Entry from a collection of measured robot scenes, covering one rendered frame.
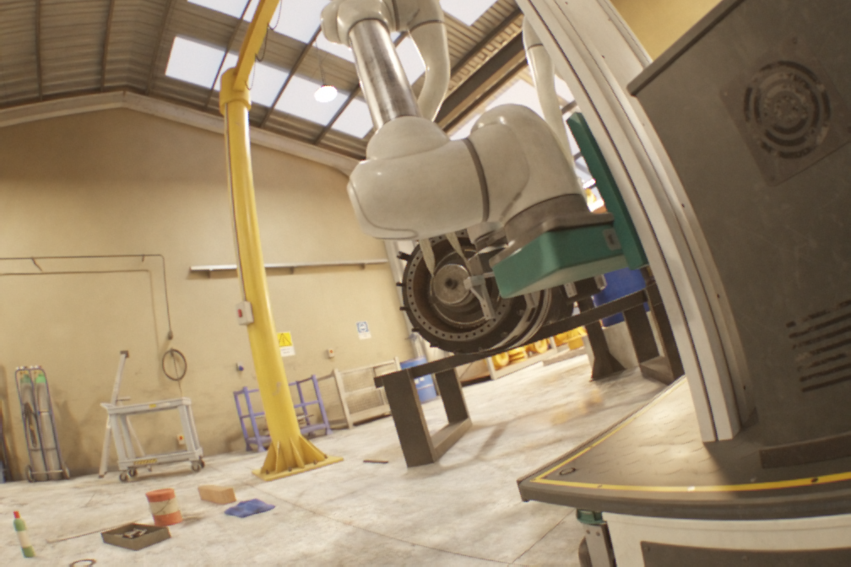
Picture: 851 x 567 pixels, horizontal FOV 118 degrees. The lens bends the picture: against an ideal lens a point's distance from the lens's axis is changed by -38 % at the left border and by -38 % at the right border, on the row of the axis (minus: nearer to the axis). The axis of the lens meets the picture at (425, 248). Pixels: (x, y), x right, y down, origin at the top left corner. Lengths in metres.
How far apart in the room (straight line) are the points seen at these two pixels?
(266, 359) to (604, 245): 3.34
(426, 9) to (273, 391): 3.24
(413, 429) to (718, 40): 2.50
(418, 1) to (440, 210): 0.66
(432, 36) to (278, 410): 3.23
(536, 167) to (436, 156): 0.16
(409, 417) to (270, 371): 1.52
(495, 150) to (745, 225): 0.40
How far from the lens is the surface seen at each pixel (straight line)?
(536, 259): 0.63
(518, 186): 0.67
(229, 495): 2.98
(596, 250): 0.67
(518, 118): 0.73
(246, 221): 4.12
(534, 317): 1.77
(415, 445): 2.68
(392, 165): 0.66
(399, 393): 2.65
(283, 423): 3.73
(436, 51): 1.10
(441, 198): 0.65
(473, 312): 1.56
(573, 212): 0.67
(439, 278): 1.47
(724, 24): 0.54
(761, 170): 0.50
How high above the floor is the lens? 0.58
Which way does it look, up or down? 16 degrees up
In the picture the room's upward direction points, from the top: 16 degrees counter-clockwise
